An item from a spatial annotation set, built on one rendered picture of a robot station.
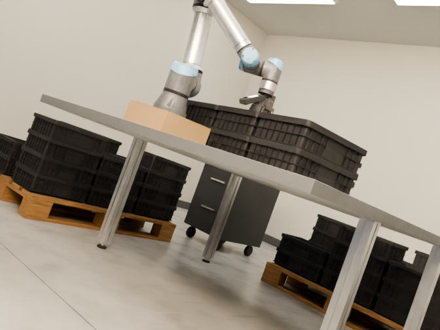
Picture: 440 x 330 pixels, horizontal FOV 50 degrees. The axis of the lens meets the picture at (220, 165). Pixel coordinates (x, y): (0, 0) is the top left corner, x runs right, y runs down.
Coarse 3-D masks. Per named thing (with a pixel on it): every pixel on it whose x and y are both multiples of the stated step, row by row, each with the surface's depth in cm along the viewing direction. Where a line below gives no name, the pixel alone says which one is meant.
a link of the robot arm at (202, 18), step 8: (192, 8) 218; (200, 8) 214; (200, 16) 215; (208, 16) 216; (192, 24) 217; (200, 24) 215; (208, 24) 217; (192, 32) 216; (200, 32) 216; (208, 32) 219; (192, 40) 216; (200, 40) 216; (192, 48) 216; (200, 48) 216; (184, 56) 219; (192, 56) 216; (200, 56) 217; (192, 64) 215; (200, 64) 219; (200, 72) 217; (200, 80) 219; (200, 88) 223; (192, 96) 221
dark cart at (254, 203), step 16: (208, 176) 415; (224, 176) 403; (208, 192) 410; (224, 192) 399; (240, 192) 395; (256, 192) 411; (272, 192) 428; (192, 208) 417; (208, 208) 403; (240, 208) 401; (256, 208) 416; (272, 208) 434; (192, 224) 413; (208, 224) 401; (240, 224) 406; (256, 224) 422; (224, 240) 396; (240, 240) 412; (256, 240) 428
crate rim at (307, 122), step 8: (264, 112) 195; (280, 120) 186; (288, 120) 183; (296, 120) 180; (304, 120) 176; (320, 128) 179; (328, 136) 182; (336, 136) 185; (344, 144) 189; (352, 144) 192; (360, 152) 195
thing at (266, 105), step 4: (260, 92) 214; (264, 92) 212; (268, 92) 211; (268, 96) 214; (272, 96) 214; (264, 100) 213; (268, 100) 215; (272, 100) 215; (252, 104) 215; (256, 104) 213; (260, 104) 211; (264, 104) 212; (268, 104) 214; (272, 104) 216; (252, 108) 214; (256, 108) 212; (260, 108) 210; (264, 108) 211; (268, 108) 213; (272, 108) 214; (268, 112) 214; (272, 112) 214
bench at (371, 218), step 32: (128, 128) 181; (128, 160) 269; (224, 160) 146; (128, 192) 270; (288, 192) 282; (320, 192) 128; (224, 224) 337; (384, 224) 170; (352, 256) 172; (352, 288) 170; (416, 320) 238
